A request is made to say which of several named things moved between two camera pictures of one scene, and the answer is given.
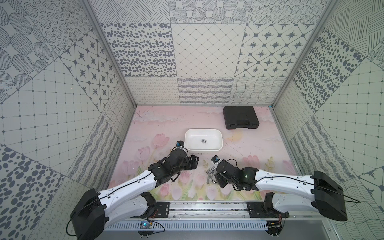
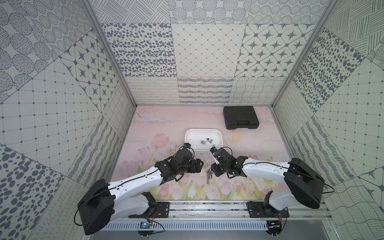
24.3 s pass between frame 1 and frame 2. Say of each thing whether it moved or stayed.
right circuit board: stayed
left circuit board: stayed
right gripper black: moved
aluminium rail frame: stayed
